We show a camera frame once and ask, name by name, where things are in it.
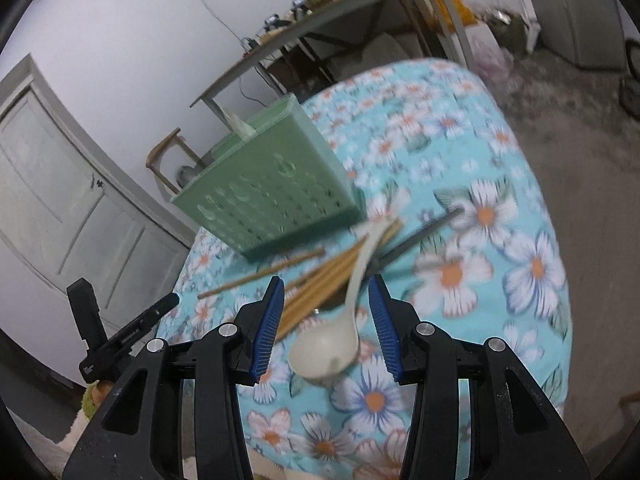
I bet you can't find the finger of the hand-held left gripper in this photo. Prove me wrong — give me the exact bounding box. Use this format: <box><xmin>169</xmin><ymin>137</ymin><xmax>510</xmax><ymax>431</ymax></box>
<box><xmin>107</xmin><ymin>294</ymin><xmax>180</xmax><ymax>356</ymax></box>

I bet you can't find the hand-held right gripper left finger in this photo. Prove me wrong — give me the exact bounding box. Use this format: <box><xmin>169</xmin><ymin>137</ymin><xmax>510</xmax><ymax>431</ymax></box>
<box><xmin>62</xmin><ymin>276</ymin><xmax>286</xmax><ymax>480</ymax></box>

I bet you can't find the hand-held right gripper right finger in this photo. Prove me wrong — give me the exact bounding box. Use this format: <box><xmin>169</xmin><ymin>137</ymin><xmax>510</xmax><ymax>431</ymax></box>
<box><xmin>367</xmin><ymin>274</ymin><xmax>593</xmax><ymax>480</ymax></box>

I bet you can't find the dark green spoon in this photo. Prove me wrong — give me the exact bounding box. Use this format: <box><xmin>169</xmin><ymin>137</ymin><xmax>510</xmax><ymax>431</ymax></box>
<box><xmin>312</xmin><ymin>300</ymin><xmax>351</xmax><ymax>318</ymax></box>

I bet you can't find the white plastic spoon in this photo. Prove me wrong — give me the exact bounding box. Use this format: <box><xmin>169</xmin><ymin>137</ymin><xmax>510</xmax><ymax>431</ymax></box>
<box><xmin>288</xmin><ymin>220</ymin><xmax>388</xmax><ymax>380</ymax></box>

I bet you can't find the bundle of bamboo chopsticks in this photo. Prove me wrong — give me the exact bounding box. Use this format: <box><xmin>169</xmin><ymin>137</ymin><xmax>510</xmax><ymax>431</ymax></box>
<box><xmin>197</xmin><ymin>217</ymin><xmax>403</xmax><ymax>341</ymax></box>

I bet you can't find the dark grey metal utensil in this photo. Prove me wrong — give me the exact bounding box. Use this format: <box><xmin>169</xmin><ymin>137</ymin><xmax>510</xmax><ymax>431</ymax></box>
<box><xmin>370</xmin><ymin>206</ymin><xmax>466</xmax><ymax>281</ymax></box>

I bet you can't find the green perforated utensil holder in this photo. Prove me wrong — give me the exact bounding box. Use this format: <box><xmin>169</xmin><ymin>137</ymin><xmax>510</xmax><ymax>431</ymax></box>
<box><xmin>170</xmin><ymin>94</ymin><xmax>368</xmax><ymax>261</ymax></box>

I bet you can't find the person's left forearm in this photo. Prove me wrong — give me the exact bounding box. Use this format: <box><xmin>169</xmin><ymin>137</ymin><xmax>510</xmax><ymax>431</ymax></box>
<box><xmin>57</xmin><ymin>379</ymin><xmax>118</xmax><ymax>448</ymax></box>

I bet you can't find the wooden chair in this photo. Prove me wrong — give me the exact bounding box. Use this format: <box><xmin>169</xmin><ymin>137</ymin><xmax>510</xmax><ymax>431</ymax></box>
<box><xmin>146</xmin><ymin>127</ymin><xmax>211</xmax><ymax>196</ymax></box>

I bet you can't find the blue floral tablecloth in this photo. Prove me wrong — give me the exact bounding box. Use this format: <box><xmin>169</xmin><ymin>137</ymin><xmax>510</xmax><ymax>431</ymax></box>
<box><xmin>155</xmin><ymin>58</ymin><xmax>573</xmax><ymax>480</ymax></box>

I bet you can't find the white bag under desk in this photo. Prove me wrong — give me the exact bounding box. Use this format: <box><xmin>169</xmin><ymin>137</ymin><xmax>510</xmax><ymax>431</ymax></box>
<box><xmin>327</xmin><ymin>32</ymin><xmax>411</xmax><ymax>81</ymax></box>

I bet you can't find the pink plastic bag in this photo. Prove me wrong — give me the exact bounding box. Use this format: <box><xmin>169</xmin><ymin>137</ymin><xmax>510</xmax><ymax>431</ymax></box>
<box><xmin>470</xmin><ymin>35</ymin><xmax>516</xmax><ymax>81</ymax></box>

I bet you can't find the grey desk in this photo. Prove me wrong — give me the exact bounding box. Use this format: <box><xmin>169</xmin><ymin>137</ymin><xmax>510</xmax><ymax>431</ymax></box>
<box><xmin>189</xmin><ymin>0</ymin><xmax>473</xmax><ymax>126</ymax></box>

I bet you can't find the dark green bag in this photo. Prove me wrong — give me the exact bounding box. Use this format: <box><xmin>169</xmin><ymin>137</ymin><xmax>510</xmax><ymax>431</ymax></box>
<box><xmin>487</xmin><ymin>7</ymin><xmax>531</xmax><ymax>53</ymax></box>

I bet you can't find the yellow plastic bag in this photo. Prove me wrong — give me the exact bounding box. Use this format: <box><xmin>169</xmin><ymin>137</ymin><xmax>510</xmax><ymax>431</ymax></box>
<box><xmin>425</xmin><ymin>0</ymin><xmax>478</xmax><ymax>33</ymax></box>

